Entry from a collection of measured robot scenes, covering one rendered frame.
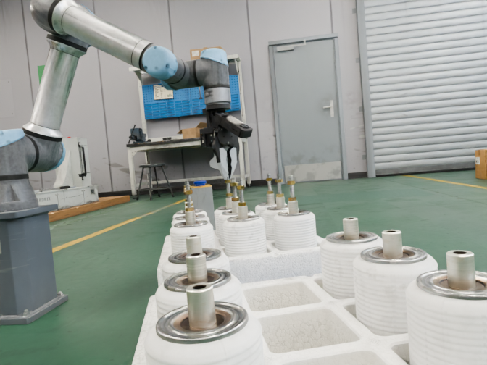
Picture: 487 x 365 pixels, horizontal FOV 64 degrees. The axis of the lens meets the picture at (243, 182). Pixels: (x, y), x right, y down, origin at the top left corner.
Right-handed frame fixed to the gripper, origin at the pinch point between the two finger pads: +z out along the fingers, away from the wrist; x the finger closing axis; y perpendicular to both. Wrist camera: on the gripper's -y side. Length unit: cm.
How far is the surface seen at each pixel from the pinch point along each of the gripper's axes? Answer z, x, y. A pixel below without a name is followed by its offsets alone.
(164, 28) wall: -217, -277, 422
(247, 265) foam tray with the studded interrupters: 18.2, 19.1, -24.2
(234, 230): 11.4, 18.2, -20.1
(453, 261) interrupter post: 7, 38, -70
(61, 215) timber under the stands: 32, -53, 289
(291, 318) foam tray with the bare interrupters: 18, 36, -49
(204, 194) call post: 6.0, -2.9, 15.4
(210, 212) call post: 12.0, -4.0, 14.6
